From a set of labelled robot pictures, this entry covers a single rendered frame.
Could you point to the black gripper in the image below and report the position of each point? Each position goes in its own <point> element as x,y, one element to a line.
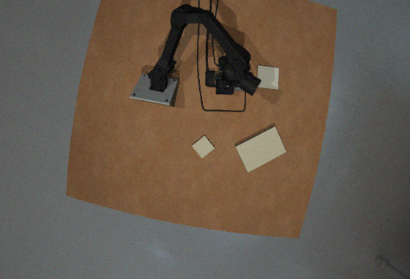
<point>210,80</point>

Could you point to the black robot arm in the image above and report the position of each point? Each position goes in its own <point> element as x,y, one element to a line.
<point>235,64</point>

